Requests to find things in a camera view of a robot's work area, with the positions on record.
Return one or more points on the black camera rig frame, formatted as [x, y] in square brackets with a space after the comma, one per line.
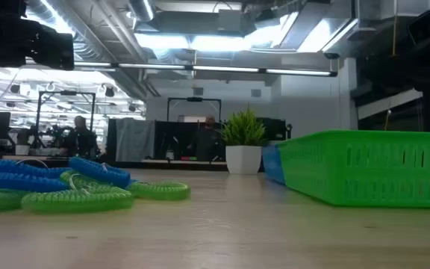
[67, 92]
[194, 99]

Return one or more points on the black background robot arm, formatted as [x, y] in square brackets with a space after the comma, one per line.
[52, 132]

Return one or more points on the small white pot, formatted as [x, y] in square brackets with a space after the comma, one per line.
[22, 149]

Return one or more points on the person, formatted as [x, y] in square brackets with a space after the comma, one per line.
[207, 140]
[77, 138]

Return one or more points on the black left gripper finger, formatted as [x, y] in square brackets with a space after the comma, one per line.
[54, 52]

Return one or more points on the green plastic basket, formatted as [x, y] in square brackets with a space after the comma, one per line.
[312, 168]

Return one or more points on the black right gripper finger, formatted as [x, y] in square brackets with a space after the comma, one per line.
[398, 69]
[386, 91]

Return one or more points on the black aluminium table frame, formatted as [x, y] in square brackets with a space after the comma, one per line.
[185, 164]

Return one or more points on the green plant in white pot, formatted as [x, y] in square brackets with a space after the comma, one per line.
[243, 158]

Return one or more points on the black security camera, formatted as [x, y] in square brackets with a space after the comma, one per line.
[331, 56]

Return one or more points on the black workstation backdrop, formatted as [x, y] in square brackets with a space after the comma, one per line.
[174, 140]

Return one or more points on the blue plastic basket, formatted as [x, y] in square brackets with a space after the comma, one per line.
[273, 164]

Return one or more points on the grey square wall box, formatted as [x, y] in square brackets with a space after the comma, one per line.
[198, 91]
[256, 93]

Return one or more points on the LED light bar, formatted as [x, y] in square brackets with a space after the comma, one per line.
[226, 69]

